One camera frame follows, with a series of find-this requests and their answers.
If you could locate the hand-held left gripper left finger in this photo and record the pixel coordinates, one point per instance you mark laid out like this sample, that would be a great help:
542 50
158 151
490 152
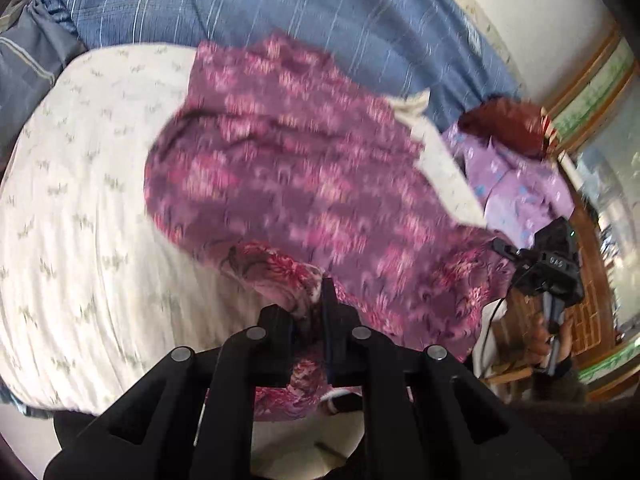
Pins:
277 330

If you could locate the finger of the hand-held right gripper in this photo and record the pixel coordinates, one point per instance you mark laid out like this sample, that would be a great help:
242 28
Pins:
502 248

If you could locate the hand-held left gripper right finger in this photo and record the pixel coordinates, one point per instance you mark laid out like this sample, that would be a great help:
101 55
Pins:
327 320

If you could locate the purple floral shirt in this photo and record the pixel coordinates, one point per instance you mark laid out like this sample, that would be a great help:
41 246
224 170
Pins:
300 170

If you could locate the person's right hand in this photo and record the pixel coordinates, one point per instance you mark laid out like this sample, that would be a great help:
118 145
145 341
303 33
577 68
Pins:
539 342

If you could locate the lilac dotted shirt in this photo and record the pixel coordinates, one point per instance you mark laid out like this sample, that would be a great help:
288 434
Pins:
520 185

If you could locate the dark red cloth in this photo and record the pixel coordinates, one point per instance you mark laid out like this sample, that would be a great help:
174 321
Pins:
505 125

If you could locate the person's black clothing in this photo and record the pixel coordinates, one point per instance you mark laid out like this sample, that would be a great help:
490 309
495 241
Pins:
545 410

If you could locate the white printed blanket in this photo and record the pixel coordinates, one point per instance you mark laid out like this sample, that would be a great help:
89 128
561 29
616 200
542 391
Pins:
85 240

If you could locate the blue striped blanket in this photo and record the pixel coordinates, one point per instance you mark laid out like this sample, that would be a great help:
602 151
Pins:
300 5

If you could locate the light blue logo jacket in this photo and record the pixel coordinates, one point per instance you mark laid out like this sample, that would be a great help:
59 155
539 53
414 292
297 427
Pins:
30 55

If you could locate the wooden window frame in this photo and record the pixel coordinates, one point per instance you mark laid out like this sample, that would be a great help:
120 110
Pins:
595 110

